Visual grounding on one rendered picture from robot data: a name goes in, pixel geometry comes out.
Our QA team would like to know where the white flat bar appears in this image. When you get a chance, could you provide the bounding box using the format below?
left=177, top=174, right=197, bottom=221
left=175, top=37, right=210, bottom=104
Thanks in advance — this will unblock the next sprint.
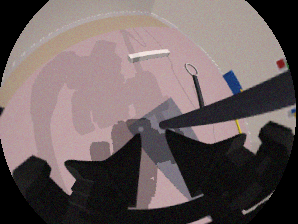
left=128, top=49, right=170, bottom=64

